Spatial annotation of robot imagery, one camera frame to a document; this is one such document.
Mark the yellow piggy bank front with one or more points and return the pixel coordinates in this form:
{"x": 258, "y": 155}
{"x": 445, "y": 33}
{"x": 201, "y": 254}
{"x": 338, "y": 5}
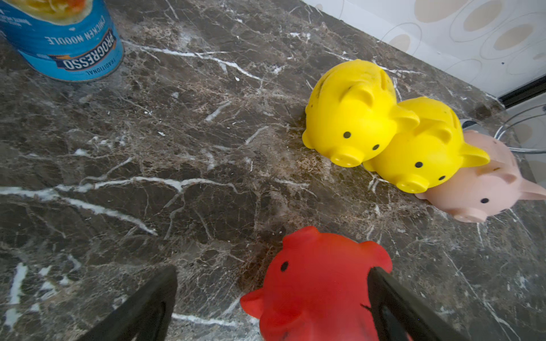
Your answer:
{"x": 431, "y": 153}

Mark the pink piggy bank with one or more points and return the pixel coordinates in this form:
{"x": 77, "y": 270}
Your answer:
{"x": 474, "y": 194}

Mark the red piggy bank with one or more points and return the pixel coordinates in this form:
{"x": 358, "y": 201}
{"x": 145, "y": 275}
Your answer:
{"x": 316, "y": 288}

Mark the blue labelled tin can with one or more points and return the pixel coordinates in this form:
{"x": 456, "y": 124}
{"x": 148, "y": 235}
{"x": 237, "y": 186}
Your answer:
{"x": 71, "y": 41}

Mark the chrome wire hook stand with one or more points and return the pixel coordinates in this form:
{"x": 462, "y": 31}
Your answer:
{"x": 522, "y": 129}

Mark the yellow piggy bank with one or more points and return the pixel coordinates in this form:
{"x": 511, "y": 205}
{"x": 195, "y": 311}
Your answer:
{"x": 431, "y": 153}
{"x": 353, "y": 114}

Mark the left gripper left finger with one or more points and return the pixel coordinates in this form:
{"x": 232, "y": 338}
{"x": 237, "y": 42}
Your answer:
{"x": 145, "y": 315}

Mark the yellow piggy bank back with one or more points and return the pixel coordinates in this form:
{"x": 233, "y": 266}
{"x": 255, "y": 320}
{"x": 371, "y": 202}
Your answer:
{"x": 353, "y": 114}

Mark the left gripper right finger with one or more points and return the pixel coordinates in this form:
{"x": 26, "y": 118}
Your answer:
{"x": 400, "y": 315}

